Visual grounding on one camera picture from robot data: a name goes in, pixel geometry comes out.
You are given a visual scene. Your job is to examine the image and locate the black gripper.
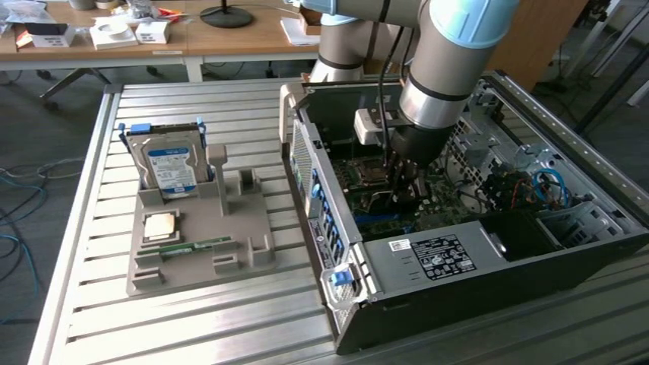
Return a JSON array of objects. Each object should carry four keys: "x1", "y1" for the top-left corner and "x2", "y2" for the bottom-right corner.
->
[{"x1": 386, "y1": 125, "x2": 452, "y2": 173}]

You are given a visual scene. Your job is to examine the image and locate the metal CPU socket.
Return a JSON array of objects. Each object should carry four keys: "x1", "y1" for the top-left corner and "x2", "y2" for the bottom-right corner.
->
[{"x1": 355, "y1": 159, "x2": 395, "y2": 184}]

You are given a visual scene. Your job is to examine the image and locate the green motherboard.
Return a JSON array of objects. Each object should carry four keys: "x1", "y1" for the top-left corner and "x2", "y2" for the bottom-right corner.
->
[{"x1": 330, "y1": 151, "x2": 488, "y2": 243}]

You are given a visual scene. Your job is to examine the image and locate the blue expansion slot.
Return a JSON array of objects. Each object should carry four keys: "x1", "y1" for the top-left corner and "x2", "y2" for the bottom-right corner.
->
[{"x1": 355, "y1": 213, "x2": 407, "y2": 226}]

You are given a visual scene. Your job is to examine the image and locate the grey power supply unit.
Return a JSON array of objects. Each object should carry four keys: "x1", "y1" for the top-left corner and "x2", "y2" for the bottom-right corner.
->
[{"x1": 363, "y1": 221, "x2": 508, "y2": 296}]

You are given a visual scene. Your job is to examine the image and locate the white paper stack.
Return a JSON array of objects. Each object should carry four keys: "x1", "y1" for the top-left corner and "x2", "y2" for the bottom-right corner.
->
[{"x1": 280, "y1": 17, "x2": 322, "y2": 46}]

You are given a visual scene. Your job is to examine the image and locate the wooden cabinet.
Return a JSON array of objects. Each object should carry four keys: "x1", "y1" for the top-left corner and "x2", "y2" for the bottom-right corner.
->
[{"x1": 476, "y1": 0, "x2": 592, "y2": 92}]

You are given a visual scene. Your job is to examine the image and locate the brown cardboard box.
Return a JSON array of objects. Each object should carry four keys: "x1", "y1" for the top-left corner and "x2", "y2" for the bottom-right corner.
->
[{"x1": 298, "y1": 6, "x2": 324, "y2": 36}]

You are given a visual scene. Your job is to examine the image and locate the black open PC case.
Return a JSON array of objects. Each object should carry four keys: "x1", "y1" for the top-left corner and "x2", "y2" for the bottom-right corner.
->
[{"x1": 278, "y1": 69, "x2": 649, "y2": 357}]

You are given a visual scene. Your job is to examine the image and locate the grey parts rack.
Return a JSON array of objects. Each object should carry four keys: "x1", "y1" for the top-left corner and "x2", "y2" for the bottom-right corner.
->
[{"x1": 126, "y1": 143, "x2": 278, "y2": 297}]

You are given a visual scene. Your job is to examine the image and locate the black lamp base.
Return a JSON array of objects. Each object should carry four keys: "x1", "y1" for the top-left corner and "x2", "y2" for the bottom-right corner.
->
[{"x1": 199, "y1": 0, "x2": 255, "y2": 29}]

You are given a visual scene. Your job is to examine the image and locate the green RAM stick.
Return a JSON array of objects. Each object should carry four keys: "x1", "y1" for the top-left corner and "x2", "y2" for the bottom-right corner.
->
[{"x1": 138, "y1": 236, "x2": 235, "y2": 256}]

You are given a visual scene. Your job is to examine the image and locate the CPU chip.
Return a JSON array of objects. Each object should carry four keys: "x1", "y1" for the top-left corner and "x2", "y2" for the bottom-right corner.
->
[{"x1": 143, "y1": 213, "x2": 176, "y2": 241}]

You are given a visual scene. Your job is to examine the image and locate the small white box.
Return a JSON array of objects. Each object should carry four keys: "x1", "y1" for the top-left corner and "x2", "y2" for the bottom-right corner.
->
[{"x1": 135, "y1": 21, "x2": 172, "y2": 45}]

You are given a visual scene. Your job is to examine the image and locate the white box with tape roll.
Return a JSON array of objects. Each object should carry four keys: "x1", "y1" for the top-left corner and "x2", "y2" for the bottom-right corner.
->
[{"x1": 90, "y1": 21, "x2": 139, "y2": 51}]

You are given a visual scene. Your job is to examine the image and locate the wooden desk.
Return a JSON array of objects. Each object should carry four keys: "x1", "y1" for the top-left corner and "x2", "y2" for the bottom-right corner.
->
[{"x1": 0, "y1": 0, "x2": 465, "y2": 83}]

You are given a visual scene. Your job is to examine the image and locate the black and white box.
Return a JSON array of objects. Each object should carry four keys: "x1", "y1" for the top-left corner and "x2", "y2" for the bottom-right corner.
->
[{"x1": 24, "y1": 22, "x2": 78, "y2": 49}]

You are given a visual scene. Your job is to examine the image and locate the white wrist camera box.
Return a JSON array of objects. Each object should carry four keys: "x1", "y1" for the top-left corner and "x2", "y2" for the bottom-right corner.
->
[{"x1": 354, "y1": 108, "x2": 401, "y2": 145}]

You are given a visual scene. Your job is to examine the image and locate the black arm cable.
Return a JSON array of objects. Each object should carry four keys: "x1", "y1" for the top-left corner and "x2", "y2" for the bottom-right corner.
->
[{"x1": 375, "y1": 0, "x2": 407, "y2": 160}]

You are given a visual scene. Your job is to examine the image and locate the black wire bundle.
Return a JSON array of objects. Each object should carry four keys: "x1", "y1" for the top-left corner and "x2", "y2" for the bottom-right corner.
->
[{"x1": 479, "y1": 170, "x2": 539, "y2": 212}]

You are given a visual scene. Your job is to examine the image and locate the blue disk wire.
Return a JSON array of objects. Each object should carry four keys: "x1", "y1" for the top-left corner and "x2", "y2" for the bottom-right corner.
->
[{"x1": 535, "y1": 168, "x2": 573, "y2": 209}]

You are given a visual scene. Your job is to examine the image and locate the hard disk with blue bracket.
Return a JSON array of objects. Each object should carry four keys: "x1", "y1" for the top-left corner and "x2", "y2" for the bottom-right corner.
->
[{"x1": 118, "y1": 117, "x2": 212, "y2": 199}]

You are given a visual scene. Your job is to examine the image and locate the white floor cable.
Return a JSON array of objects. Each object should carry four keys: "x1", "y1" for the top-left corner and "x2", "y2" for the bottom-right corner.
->
[{"x1": 0, "y1": 157, "x2": 86, "y2": 179}]

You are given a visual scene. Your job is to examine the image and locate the blue floor cable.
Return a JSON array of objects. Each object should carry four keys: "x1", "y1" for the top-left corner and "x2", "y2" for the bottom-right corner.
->
[{"x1": 0, "y1": 167, "x2": 44, "y2": 324}]

